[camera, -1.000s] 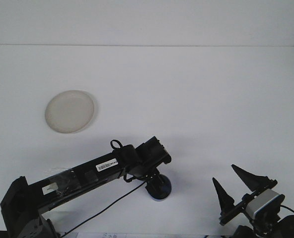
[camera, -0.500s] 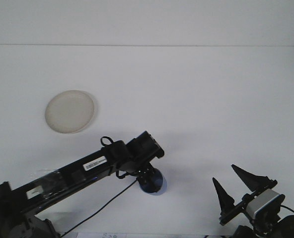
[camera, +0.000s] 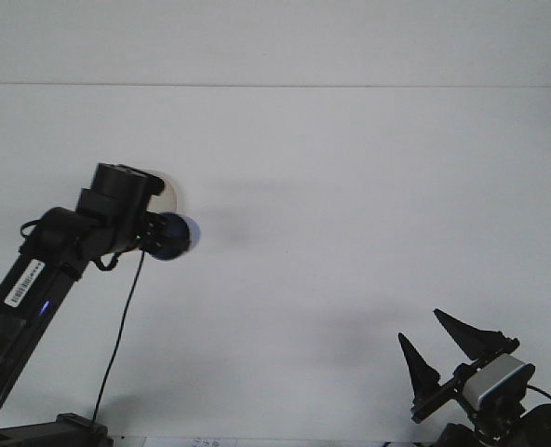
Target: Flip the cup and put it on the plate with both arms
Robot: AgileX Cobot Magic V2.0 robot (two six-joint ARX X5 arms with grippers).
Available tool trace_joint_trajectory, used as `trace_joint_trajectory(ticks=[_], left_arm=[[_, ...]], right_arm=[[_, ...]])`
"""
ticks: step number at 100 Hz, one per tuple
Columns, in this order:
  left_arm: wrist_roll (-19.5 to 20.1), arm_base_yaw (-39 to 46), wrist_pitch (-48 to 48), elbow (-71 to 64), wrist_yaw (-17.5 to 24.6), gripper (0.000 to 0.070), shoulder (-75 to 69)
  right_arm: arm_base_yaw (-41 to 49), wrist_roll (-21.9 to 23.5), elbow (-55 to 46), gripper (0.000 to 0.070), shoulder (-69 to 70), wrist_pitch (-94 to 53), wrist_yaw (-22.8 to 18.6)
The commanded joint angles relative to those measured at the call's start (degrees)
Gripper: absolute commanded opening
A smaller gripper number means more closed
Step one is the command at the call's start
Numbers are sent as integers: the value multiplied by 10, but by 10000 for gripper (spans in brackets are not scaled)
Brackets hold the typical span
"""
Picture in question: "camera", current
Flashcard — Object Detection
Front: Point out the pale blue cup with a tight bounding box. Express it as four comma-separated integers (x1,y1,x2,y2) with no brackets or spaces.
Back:
150,211,203,263

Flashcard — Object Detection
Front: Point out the pale round plate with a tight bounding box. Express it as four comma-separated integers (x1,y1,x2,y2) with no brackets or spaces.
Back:
154,170,184,221

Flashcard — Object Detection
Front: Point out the printed white paper sheet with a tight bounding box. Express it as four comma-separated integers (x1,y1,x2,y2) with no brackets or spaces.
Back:
126,436,242,447

